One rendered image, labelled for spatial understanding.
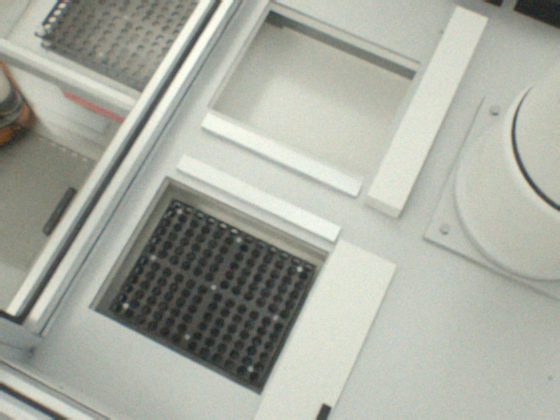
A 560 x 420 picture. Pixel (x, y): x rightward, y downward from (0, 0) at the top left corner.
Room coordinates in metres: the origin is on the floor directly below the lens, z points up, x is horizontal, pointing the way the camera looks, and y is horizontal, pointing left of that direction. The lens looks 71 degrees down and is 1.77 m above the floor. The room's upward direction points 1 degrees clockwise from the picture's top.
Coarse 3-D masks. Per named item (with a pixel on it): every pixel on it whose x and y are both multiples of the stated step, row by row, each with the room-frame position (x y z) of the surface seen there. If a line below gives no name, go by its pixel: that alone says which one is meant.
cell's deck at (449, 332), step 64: (256, 0) 0.61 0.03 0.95; (320, 0) 0.61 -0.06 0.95; (384, 0) 0.62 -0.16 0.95; (448, 0) 0.62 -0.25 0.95; (512, 0) 0.62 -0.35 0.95; (512, 64) 0.51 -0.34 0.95; (192, 128) 0.40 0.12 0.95; (448, 128) 0.41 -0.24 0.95; (192, 192) 0.31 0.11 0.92; (320, 192) 0.31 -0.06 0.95; (384, 256) 0.22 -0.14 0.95; (448, 256) 0.23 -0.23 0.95; (64, 320) 0.13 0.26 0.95; (384, 320) 0.14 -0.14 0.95; (448, 320) 0.14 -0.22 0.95; (512, 320) 0.14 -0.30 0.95; (128, 384) 0.06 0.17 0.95; (192, 384) 0.06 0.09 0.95; (384, 384) 0.06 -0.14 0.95; (448, 384) 0.06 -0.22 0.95; (512, 384) 0.07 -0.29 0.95
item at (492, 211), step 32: (544, 96) 0.32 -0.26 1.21; (480, 128) 0.40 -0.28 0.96; (512, 128) 0.32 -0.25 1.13; (544, 128) 0.28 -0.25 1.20; (480, 160) 0.32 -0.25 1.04; (512, 160) 0.28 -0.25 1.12; (544, 160) 0.26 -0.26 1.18; (448, 192) 0.31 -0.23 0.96; (480, 192) 0.28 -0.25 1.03; (512, 192) 0.26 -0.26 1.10; (544, 192) 0.24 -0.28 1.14; (448, 224) 0.26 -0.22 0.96; (480, 224) 0.26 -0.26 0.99; (512, 224) 0.24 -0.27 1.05; (544, 224) 0.22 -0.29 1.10; (480, 256) 0.22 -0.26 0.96; (512, 256) 0.22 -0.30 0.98; (544, 256) 0.21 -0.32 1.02; (544, 288) 0.18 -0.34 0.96
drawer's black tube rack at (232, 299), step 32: (192, 224) 0.28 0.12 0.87; (160, 256) 0.24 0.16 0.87; (192, 256) 0.24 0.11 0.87; (224, 256) 0.23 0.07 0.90; (256, 256) 0.24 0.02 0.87; (288, 256) 0.23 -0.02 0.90; (128, 288) 0.19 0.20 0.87; (160, 288) 0.19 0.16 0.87; (192, 288) 0.18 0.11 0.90; (224, 288) 0.19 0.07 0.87; (256, 288) 0.19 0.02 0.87; (288, 288) 0.19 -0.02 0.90; (128, 320) 0.14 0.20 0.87; (160, 320) 0.14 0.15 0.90; (192, 320) 0.14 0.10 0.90; (224, 320) 0.14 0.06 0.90; (256, 320) 0.14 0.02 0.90; (288, 320) 0.14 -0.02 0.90; (192, 352) 0.10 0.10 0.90; (224, 352) 0.10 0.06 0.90; (256, 352) 0.10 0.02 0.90; (256, 384) 0.06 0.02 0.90
